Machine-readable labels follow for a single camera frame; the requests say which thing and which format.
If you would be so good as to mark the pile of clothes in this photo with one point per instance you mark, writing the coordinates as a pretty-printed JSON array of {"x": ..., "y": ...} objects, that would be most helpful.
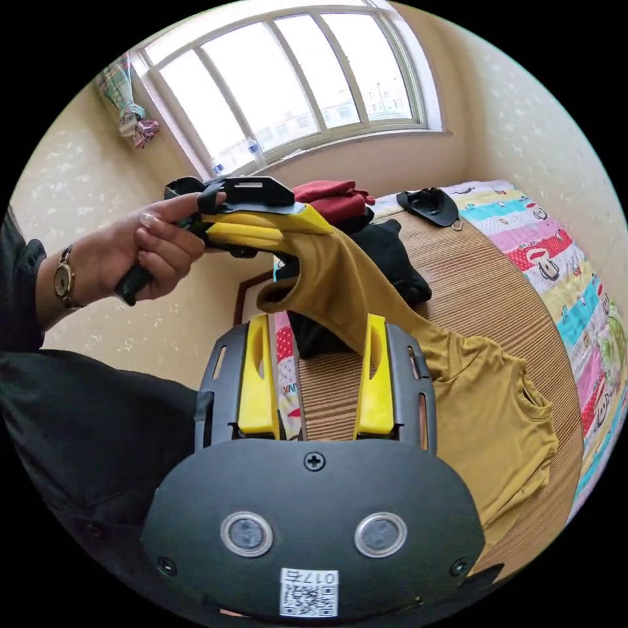
[{"x": 392, "y": 260}]

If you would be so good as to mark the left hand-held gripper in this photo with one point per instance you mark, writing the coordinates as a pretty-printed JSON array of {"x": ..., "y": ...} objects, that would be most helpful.
[{"x": 245, "y": 194}]

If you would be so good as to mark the person's body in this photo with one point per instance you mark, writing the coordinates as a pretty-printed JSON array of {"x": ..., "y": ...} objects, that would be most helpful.
[{"x": 73, "y": 417}]

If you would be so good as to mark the person's left hand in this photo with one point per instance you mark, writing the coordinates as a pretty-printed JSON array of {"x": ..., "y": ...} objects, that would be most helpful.
[{"x": 113, "y": 255}]

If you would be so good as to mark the plaid curtain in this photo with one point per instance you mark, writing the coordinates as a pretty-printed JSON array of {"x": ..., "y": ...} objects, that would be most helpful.
[{"x": 128, "y": 113}]

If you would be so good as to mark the white framed window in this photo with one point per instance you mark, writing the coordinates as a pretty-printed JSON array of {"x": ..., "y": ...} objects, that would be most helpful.
[{"x": 304, "y": 83}]

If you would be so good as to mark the black cap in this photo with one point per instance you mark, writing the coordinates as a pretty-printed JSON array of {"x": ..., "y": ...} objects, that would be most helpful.
[{"x": 429, "y": 208}]

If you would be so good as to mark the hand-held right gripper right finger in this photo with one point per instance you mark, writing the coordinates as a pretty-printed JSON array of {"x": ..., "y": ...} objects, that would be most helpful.
[{"x": 377, "y": 392}]

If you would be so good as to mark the person's left forearm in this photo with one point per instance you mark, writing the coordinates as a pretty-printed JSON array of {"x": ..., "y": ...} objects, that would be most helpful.
[{"x": 51, "y": 289}]

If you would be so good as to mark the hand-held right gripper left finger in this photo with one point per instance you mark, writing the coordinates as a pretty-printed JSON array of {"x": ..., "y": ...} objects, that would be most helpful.
[{"x": 256, "y": 382}]

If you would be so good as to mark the yellow long sleeve shirt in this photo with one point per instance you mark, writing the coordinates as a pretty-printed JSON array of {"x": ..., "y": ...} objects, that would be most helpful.
[{"x": 481, "y": 417}]

